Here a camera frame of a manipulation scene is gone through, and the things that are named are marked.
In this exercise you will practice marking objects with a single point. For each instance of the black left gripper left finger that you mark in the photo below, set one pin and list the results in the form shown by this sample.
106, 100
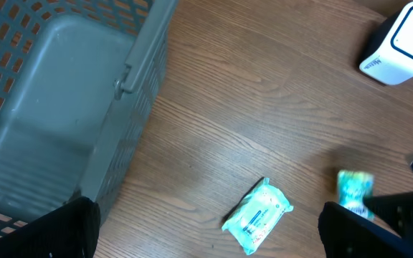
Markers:
69, 231

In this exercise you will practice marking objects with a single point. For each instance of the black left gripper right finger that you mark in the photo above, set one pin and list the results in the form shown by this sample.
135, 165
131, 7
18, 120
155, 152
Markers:
346, 234

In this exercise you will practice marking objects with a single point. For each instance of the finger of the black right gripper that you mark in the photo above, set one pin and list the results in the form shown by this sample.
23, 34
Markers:
396, 210

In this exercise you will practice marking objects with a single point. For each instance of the small teal tissue pack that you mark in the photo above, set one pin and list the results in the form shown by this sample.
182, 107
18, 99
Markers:
352, 187

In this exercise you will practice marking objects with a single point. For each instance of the large teal wipes pack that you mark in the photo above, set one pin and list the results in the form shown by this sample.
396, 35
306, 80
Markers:
256, 215

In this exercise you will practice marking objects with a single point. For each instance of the white barcode scanner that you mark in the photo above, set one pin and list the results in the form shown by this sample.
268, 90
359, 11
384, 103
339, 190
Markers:
388, 56

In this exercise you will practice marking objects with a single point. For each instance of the grey plastic mesh basket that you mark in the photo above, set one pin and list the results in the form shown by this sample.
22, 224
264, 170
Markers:
78, 79

